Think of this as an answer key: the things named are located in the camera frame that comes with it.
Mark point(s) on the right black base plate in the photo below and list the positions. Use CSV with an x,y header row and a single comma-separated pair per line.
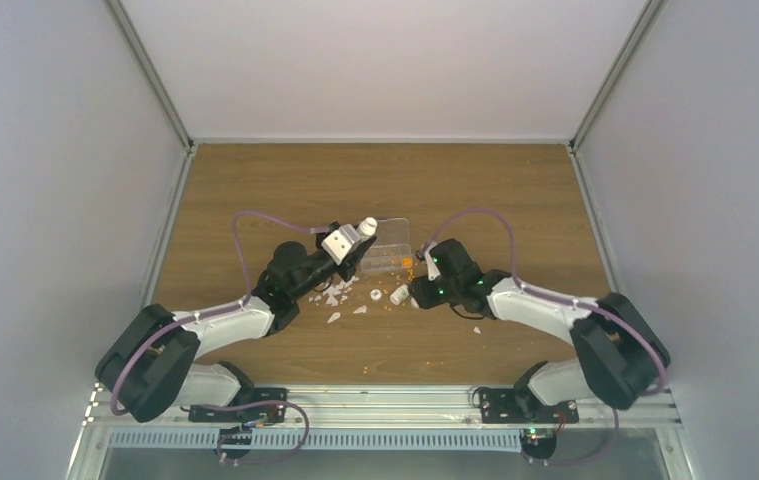
x,y
505,406

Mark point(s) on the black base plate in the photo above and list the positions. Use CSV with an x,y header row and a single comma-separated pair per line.
x,y
505,406
261,414

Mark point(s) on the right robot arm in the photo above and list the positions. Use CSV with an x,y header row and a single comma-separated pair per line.
x,y
618,357

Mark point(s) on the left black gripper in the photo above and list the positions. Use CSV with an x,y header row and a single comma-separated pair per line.
x,y
347,259

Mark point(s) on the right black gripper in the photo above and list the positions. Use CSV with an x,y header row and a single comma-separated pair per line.
x,y
423,291

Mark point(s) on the spilled orange pills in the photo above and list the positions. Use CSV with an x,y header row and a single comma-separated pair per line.
x,y
405,343

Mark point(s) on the clear plastic pill organizer box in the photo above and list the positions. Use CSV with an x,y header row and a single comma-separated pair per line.
x,y
392,251

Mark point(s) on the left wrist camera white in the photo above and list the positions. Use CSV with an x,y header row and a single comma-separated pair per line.
x,y
337,249

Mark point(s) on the white slotted cable duct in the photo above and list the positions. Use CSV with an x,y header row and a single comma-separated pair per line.
x,y
319,439

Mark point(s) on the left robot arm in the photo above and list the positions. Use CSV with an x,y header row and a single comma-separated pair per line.
x,y
154,366

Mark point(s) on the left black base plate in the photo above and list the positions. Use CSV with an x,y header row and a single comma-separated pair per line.
x,y
261,414

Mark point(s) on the white pill fragments pile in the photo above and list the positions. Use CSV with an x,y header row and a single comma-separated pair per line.
x,y
339,299

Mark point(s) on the capped white pill bottle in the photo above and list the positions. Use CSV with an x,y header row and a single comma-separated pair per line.
x,y
367,227

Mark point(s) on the aluminium front rail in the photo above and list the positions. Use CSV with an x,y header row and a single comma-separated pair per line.
x,y
401,406

